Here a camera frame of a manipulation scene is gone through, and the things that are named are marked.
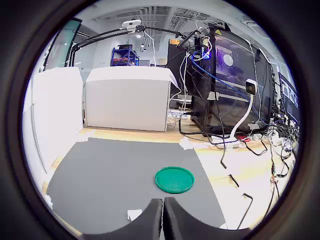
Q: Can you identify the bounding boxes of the small white plastic terminal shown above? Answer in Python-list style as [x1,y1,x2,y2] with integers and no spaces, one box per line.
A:
[126,209,143,222]

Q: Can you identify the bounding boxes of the round green lid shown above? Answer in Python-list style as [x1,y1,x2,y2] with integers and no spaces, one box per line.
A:
[154,166,195,195]

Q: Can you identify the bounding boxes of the dark grey mat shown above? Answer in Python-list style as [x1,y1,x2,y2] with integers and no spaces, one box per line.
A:
[46,137,228,236]

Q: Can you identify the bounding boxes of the white masking tape piece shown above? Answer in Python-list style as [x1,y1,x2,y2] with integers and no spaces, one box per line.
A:
[179,137,195,151]
[74,129,97,143]
[43,193,55,210]

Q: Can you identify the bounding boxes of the white power strip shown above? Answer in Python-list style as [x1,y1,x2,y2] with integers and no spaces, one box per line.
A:
[209,134,247,149]

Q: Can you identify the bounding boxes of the white box partition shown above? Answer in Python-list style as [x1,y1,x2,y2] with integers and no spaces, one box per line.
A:
[84,66,181,133]

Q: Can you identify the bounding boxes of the large white partition panel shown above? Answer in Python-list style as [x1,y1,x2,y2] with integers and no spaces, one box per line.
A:
[31,66,85,176]

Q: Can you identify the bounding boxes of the black computer case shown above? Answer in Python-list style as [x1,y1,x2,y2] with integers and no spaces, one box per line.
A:
[189,22,278,137]

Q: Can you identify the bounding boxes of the blue metal shelf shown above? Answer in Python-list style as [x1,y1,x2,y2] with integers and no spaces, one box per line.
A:
[111,44,140,67]

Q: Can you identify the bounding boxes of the dark monitor screens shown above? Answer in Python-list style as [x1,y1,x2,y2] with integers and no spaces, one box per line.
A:
[277,72,300,109]

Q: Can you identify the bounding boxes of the taped black cable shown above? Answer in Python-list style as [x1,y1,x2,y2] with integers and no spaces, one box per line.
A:
[219,143,255,230]

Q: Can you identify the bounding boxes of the blue cable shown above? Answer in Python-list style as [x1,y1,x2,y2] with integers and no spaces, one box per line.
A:
[189,49,261,118]

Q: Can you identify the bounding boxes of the white gooseneck camera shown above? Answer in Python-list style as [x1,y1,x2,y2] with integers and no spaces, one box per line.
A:
[229,78,258,141]

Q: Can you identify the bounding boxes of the white camera on boom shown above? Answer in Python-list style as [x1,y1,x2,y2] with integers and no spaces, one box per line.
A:
[121,19,142,32]

